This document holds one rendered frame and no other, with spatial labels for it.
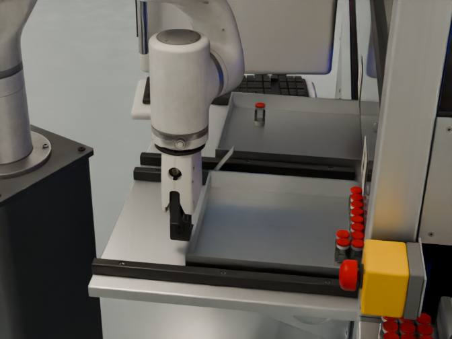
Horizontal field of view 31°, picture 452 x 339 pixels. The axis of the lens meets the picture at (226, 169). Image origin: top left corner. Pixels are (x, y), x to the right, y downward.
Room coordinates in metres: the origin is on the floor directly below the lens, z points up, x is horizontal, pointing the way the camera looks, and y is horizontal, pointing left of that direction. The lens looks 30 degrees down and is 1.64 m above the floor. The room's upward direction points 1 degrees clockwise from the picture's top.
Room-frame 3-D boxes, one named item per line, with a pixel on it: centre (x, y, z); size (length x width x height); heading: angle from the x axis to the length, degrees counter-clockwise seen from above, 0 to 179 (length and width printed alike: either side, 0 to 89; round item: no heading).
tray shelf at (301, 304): (1.28, -0.07, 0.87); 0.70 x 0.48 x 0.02; 173
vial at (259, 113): (1.50, -0.07, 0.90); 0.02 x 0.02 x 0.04
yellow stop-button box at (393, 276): (0.84, -0.21, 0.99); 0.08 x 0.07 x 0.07; 83
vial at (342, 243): (1.02, -0.18, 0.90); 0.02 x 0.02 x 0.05
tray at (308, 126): (1.44, -0.16, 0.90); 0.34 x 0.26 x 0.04; 83
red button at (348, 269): (0.85, -0.17, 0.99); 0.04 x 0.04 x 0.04; 83
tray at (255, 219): (1.11, -0.12, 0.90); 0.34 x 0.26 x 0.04; 83
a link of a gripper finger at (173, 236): (1.04, 0.07, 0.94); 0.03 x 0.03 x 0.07; 84
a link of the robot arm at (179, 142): (1.05, 0.07, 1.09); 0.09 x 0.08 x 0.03; 174
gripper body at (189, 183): (1.06, 0.07, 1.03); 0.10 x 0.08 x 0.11; 174
